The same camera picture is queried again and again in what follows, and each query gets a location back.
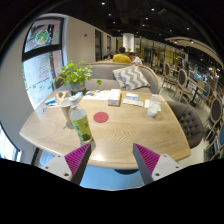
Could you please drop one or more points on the grey white chevron pillow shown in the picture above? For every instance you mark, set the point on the grey white chevron pillow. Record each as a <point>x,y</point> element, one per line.
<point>130,78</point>

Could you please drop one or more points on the white printed paper sheets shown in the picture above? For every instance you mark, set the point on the white printed paper sheets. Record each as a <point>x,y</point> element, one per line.
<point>133,102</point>

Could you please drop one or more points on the brown spotted notebook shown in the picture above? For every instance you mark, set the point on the brown spotted notebook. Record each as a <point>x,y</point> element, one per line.
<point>61,96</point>

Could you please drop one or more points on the colourful window poster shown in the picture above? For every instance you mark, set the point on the colourful window poster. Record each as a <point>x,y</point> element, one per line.
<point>41,36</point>

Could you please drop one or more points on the grey curved sofa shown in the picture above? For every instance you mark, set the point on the grey curved sofa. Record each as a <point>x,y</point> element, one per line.
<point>103,71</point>

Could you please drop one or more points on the green-label clear drink bottle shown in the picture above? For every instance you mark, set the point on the green-label clear drink bottle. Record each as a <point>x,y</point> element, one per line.
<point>81,125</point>

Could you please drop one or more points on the silver pill blister pack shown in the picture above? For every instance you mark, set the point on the silver pill blister pack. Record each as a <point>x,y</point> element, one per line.
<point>45,109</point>

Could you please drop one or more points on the flat round red coaster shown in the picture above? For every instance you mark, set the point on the flat round red coaster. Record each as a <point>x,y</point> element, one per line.
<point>101,117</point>

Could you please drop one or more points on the group of dining chairs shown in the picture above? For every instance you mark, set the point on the group of dining chairs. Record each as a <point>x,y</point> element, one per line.
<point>181,77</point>

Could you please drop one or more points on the ceiling spot lights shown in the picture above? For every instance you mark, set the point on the ceiling spot lights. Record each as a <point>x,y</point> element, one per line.
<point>103,3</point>

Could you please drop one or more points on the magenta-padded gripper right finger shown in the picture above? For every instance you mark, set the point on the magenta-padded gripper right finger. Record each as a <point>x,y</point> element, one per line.
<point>146,158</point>

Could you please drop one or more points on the white box with orange stripe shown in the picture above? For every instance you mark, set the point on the white box with orange stripe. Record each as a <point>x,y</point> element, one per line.
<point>114,98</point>

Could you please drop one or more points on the small white blue box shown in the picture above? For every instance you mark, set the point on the small white blue box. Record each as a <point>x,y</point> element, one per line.
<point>132,96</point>

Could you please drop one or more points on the person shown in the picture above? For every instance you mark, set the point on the person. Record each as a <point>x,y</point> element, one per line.
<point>136,60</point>
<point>121,59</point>

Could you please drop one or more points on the grey tufted armchair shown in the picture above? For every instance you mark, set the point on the grey tufted armchair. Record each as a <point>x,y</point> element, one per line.
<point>190,123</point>

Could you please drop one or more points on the small white blue carton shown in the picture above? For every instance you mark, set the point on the small white blue carton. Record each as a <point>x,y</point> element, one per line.
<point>76,97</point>

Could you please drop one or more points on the green potted plant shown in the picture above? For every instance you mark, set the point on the green potted plant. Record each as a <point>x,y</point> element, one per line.
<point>75,75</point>

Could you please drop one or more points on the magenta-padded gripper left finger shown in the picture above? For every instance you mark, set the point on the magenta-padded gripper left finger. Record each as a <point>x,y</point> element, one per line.
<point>76,158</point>

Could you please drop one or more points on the brown paper cup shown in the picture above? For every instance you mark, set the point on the brown paper cup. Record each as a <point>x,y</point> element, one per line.
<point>65,111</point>

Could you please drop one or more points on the white paper napkin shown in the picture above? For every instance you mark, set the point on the white paper napkin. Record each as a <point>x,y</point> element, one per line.
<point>146,104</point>

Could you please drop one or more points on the flat blue box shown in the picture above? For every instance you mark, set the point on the flat blue box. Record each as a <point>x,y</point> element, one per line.
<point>50,100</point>

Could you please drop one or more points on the white paper leaflet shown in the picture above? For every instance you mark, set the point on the white paper leaflet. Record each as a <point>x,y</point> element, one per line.
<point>96,95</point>

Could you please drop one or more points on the clear plastic cup with straw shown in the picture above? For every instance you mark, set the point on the clear plastic cup with straw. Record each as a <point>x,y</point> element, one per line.
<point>153,108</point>

